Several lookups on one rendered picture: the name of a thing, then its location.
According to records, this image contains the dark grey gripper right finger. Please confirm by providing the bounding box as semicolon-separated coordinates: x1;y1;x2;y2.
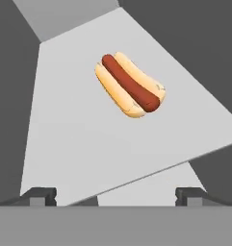
174;186;232;208

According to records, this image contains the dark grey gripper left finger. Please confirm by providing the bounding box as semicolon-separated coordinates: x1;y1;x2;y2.
0;186;58;208

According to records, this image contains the hot dog in bun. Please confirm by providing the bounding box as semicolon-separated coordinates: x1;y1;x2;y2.
94;51;167;119

